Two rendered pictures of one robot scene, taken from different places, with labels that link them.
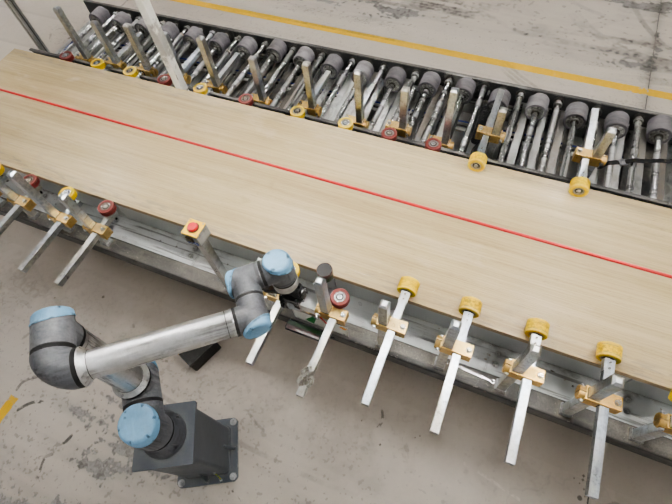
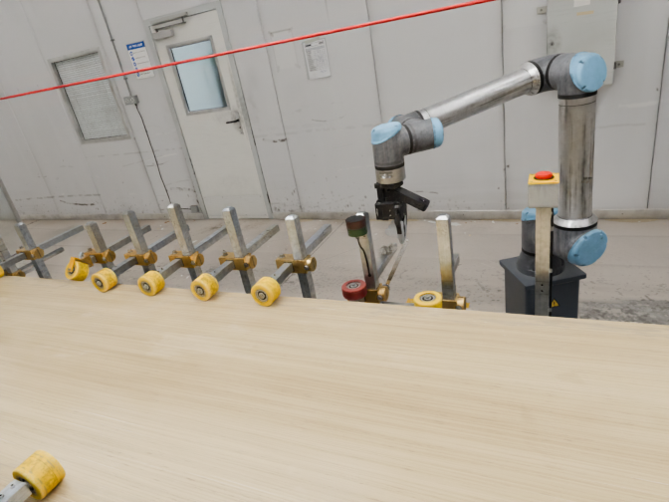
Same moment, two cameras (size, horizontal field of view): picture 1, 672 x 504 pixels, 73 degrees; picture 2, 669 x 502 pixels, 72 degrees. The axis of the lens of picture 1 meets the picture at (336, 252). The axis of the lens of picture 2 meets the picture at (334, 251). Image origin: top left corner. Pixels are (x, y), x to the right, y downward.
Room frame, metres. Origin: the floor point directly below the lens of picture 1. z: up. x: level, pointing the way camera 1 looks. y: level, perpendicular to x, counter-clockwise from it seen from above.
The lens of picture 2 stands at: (2.08, -0.07, 1.62)
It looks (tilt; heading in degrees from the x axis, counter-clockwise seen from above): 24 degrees down; 178
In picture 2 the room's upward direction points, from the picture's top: 11 degrees counter-clockwise
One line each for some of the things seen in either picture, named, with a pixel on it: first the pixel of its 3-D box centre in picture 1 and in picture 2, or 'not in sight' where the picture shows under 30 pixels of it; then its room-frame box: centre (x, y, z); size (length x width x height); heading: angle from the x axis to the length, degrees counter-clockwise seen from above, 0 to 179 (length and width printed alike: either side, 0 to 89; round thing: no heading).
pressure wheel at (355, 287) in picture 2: (340, 301); (355, 299); (0.78, 0.01, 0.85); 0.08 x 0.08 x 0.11
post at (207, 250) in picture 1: (216, 265); (543, 279); (1.01, 0.52, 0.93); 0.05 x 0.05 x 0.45; 60
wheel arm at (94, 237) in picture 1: (87, 246); not in sight; (1.28, 1.17, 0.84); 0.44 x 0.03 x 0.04; 150
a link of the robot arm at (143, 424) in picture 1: (145, 425); (542, 227); (0.42, 0.84, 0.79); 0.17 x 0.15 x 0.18; 12
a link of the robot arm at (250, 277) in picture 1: (246, 282); (420, 135); (0.69, 0.30, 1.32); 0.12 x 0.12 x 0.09; 12
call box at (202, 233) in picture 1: (196, 233); (543, 191); (1.01, 0.52, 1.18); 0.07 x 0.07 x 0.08; 60
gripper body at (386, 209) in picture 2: (291, 291); (390, 199); (0.72, 0.18, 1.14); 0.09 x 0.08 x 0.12; 60
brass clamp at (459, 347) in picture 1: (453, 347); (238, 261); (0.49, -0.38, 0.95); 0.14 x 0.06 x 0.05; 60
